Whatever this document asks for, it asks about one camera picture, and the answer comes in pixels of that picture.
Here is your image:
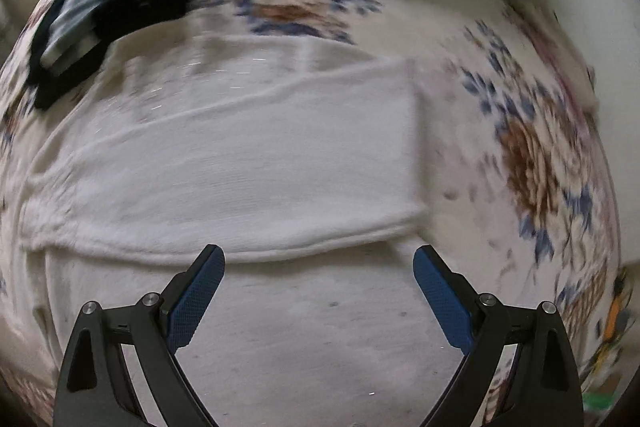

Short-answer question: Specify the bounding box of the white knit sweater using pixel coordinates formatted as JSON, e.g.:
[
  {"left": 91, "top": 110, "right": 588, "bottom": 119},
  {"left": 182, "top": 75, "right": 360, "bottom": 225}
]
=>
[{"left": 14, "top": 35, "right": 458, "bottom": 426}]

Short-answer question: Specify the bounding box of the floral bed sheet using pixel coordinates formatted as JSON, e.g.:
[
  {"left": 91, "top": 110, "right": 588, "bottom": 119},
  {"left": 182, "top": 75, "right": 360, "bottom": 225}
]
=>
[{"left": 1, "top": 0, "right": 620, "bottom": 426}]

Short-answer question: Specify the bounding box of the folded dark striped garment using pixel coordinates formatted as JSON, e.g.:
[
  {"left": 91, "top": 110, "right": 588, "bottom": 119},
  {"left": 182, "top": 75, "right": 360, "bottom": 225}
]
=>
[{"left": 26, "top": 0, "right": 188, "bottom": 110}]

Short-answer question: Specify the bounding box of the white headboard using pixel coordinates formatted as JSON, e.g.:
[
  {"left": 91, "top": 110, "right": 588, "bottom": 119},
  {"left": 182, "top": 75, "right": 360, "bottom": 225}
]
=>
[{"left": 539, "top": 0, "right": 639, "bottom": 265}]

